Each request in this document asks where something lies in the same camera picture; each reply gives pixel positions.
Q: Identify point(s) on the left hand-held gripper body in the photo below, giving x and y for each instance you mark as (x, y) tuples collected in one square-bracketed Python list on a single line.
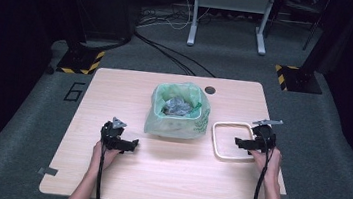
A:
[(111, 135)]

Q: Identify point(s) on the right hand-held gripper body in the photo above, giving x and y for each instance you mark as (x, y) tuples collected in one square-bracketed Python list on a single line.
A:
[(265, 138)]

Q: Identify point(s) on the green plastic bag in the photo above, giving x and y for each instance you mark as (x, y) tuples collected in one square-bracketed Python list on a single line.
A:
[(174, 127)]

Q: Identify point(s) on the person's left hand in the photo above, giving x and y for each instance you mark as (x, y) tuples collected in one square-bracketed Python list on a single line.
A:
[(107, 157)]

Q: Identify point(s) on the person's right hand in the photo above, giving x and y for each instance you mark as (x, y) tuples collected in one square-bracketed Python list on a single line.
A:
[(271, 164)]

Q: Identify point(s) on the crumpled grey paper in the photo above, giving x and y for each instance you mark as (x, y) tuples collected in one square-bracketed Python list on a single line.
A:
[(177, 107)]

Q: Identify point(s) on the round dark table grommet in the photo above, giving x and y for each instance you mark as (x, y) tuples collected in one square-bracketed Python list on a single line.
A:
[(210, 90)]

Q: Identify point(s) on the black stand with striped base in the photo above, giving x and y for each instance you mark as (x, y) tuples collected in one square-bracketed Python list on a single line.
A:
[(80, 58), (300, 80)]

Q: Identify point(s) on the grey tape strip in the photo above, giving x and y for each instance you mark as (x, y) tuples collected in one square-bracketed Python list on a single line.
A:
[(48, 171)]

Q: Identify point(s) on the black cabinet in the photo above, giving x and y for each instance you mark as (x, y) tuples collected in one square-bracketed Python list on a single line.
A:
[(108, 4)]

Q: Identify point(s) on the white metal desk frame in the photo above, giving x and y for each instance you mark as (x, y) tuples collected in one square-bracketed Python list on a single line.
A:
[(232, 2)]

